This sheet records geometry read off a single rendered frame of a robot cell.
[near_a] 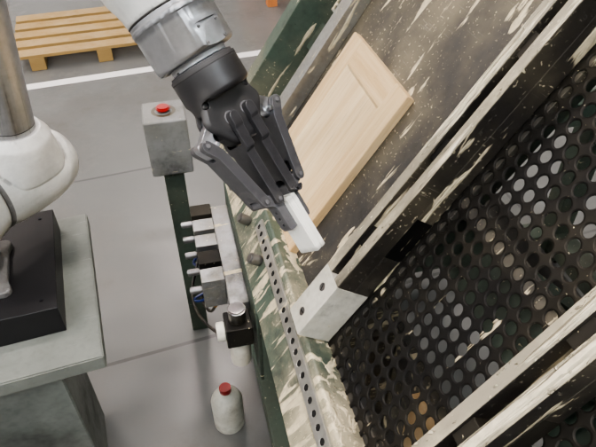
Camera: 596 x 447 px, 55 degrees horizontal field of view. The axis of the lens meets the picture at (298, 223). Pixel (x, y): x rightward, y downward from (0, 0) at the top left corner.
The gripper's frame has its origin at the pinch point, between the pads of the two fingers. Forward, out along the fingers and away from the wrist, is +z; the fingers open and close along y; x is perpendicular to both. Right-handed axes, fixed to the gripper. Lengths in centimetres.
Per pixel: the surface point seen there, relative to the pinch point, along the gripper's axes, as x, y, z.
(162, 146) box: 93, 48, -12
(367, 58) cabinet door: 27, 61, -7
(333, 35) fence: 39, 70, -14
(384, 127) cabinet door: 19.1, 45.7, 4.6
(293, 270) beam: 42, 26, 22
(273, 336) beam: 42, 14, 28
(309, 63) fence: 46, 66, -11
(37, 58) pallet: 334, 153, -95
